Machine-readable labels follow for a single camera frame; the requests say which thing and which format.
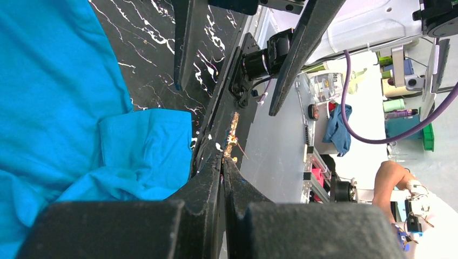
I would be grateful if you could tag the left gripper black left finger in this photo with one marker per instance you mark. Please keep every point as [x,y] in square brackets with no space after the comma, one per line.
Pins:
[185,225]

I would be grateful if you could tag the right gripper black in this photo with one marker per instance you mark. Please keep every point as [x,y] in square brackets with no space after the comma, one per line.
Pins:
[283,57]

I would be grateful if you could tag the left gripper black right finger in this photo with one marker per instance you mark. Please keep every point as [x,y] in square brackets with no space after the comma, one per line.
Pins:
[257,227]

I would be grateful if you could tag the blue garment cloth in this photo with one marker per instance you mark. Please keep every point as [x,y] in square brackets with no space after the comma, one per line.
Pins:
[68,128]

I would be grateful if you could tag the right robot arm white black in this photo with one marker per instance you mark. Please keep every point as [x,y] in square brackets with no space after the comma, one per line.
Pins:
[360,24]

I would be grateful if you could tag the clear plastic bottle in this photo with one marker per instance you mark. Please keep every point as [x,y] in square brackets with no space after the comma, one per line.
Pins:
[326,86]

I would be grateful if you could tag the blue rag outside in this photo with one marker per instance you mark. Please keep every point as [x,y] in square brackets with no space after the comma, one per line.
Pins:
[336,133]

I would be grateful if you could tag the green plastic bin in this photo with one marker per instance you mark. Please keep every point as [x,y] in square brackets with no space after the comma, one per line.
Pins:
[428,138]

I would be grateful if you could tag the aluminium rail frame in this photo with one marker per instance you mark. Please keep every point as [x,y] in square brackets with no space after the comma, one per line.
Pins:
[316,175]

